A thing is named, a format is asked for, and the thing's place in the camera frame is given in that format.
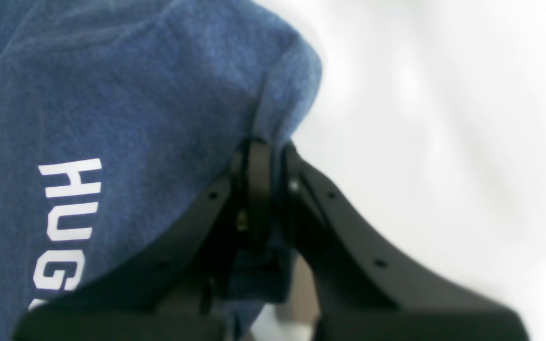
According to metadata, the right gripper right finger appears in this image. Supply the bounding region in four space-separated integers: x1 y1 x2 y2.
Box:
282 143 529 341

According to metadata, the dark blue T-shirt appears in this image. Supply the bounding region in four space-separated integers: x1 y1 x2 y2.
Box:
0 0 321 341

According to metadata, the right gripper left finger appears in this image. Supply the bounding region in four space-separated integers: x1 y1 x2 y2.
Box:
15 139 271 341

